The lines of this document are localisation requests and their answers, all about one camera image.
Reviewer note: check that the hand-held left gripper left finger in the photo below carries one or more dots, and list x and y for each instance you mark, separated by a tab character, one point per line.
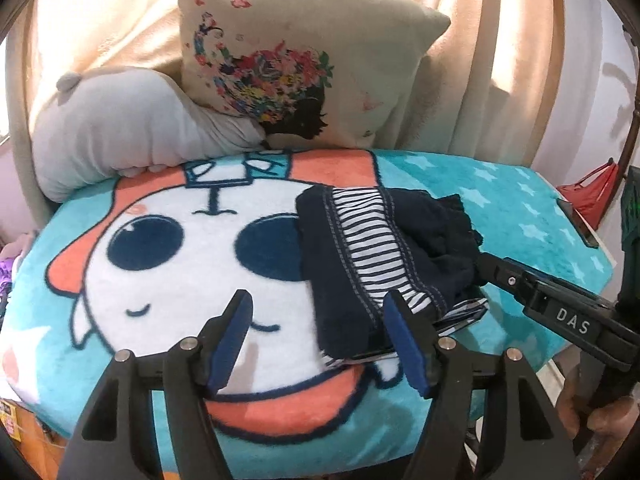
230	345

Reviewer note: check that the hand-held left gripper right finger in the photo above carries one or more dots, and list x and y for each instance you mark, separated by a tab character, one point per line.
405	340

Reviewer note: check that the purple cloth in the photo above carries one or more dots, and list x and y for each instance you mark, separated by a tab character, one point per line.
9	275

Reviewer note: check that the beige curved bed frame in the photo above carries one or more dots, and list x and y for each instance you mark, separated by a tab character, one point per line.
25	125

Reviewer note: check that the brown metal stand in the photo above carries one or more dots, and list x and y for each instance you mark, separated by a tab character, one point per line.
631	110

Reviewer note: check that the teal cartoon printed blanket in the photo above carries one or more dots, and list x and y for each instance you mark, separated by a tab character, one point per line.
150	280

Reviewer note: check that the grey plush pillow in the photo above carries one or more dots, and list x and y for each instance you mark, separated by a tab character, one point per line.
130	125

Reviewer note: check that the red bag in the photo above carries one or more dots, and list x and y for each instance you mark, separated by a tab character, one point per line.
590	195

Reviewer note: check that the dark green crate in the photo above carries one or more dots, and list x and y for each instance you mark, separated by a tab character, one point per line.
631	210

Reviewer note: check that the orange printed bag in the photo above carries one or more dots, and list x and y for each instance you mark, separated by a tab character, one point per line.
30	445

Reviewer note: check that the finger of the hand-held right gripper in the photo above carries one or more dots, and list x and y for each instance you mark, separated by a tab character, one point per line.
502	275

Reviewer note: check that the beige floral print pillow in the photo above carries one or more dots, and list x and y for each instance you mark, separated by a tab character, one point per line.
300	20

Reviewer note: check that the black phone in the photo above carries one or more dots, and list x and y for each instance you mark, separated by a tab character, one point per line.
577	222

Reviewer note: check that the person's right hand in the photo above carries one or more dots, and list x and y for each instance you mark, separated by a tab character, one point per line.
612	420

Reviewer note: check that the beige curtain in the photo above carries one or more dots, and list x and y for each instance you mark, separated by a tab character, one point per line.
525	60

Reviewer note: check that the navy striped garment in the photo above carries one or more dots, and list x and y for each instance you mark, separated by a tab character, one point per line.
440	240

